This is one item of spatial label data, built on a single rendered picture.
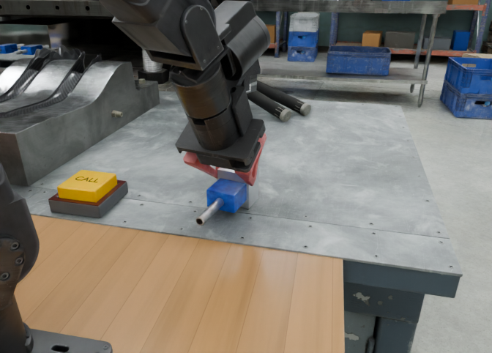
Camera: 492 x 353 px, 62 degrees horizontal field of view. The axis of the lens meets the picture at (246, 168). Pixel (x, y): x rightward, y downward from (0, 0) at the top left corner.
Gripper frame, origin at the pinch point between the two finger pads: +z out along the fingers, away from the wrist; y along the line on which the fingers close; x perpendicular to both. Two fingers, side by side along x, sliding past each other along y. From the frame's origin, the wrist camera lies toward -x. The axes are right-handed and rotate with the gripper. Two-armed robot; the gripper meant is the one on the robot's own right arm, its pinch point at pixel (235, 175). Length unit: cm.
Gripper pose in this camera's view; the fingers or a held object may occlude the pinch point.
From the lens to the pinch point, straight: 58.6
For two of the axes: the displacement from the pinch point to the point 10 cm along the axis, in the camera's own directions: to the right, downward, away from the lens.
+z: 2.0, 6.0, 7.7
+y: -9.1, -1.7, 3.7
